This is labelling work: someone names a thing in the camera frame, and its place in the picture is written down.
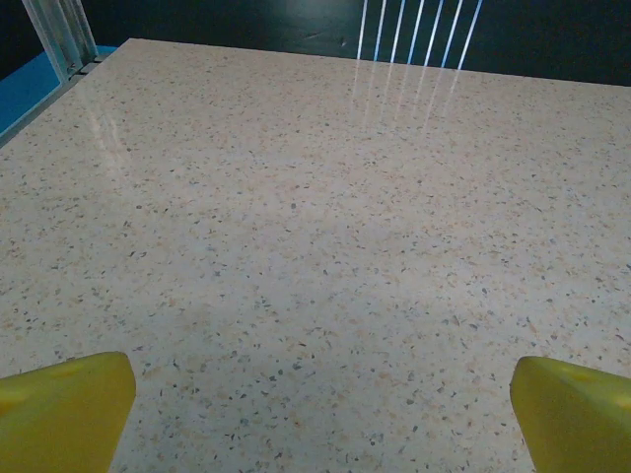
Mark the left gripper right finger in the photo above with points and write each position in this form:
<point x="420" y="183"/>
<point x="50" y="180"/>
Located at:
<point x="577" y="424"/>

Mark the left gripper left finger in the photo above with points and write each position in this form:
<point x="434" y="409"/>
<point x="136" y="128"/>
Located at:
<point x="59" y="419"/>

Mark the left aluminium side rail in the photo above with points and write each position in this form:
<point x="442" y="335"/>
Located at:
<point x="79" y="70"/>

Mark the left aluminium frame post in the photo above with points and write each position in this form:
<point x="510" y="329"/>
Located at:
<point x="59" y="34"/>

